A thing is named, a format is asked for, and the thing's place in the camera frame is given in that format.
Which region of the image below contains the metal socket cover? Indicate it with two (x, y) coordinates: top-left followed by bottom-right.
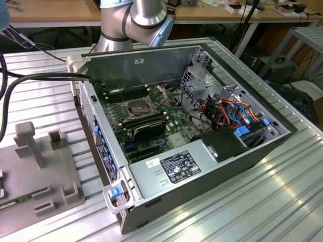
(146, 85), (169, 109)

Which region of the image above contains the thin wire locking lever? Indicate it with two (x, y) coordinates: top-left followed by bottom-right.
(118, 84), (126, 104)

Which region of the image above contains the CPU socket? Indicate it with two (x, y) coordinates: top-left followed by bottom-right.
(120, 97), (155, 121)

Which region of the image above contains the green motherboard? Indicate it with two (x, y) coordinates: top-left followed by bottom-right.
(97, 82), (204, 163)

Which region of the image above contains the black graphics card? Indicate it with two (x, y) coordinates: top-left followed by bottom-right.
(131, 120), (167, 142)

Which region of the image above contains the black RAM slot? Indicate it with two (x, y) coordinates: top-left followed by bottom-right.
(105, 90), (150, 101)
(101, 84), (147, 95)
(103, 87), (149, 98)
(119, 112), (169, 127)
(107, 93), (152, 104)
(121, 115), (169, 131)

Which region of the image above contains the silver chipset heatsink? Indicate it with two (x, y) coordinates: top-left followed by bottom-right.
(168, 133), (189, 149)

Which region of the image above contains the silver metal drive cage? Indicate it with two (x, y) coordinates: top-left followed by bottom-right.
(180, 64), (243, 122)

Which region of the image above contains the grey power supply unit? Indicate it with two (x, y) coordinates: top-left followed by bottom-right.
(128, 140), (220, 200)

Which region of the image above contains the black plastic shroud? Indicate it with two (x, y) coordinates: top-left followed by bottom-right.
(190, 127), (252, 163)

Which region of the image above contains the blue disk carrier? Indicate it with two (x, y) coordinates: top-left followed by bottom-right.
(233, 118), (270, 150)

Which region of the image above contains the open grey PC case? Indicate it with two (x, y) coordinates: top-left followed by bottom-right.
(66, 43), (299, 235)

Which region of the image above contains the wooden desk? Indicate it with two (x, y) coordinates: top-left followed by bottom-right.
(0, 0), (103, 29)
(173, 0), (320, 60)

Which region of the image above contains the black box device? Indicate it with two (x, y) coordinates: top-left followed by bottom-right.
(257, 56), (298, 85)

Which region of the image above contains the white box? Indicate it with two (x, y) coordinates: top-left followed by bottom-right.
(225, 4), (243, 14)

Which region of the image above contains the black flat panel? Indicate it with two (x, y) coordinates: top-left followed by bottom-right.
(267, 82), (319, 125)

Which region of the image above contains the grey plastic parts rack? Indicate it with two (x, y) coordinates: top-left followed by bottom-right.
(0, 121), (86, 229)

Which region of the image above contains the green RAM stick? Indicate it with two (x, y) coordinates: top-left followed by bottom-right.
(0, 193), (35, 210)

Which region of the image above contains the grey slatted metal table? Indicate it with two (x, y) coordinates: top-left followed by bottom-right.
(258, 26), (323, 81)

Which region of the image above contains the black looped cable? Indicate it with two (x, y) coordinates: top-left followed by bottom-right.
(179, 85), (204, 132)

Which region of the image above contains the orange wire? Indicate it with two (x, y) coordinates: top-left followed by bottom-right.
(199, 98), (240, 129)

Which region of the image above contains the blue wire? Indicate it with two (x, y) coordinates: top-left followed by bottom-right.
(226, 100), (253, 125)

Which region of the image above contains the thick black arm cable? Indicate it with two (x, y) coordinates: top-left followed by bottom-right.
(0, 72), (92, 143)

